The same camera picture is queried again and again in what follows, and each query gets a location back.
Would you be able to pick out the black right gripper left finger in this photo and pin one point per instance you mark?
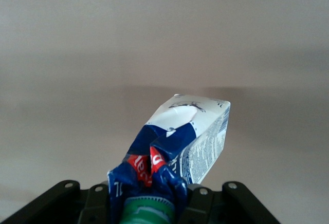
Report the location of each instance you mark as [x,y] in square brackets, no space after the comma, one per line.
[51,203]

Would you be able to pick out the blue white milk carton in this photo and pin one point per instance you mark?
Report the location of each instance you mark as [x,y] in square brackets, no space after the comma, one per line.
[185,131]

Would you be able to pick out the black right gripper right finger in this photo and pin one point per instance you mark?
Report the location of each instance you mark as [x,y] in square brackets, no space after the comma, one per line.
[231,203]

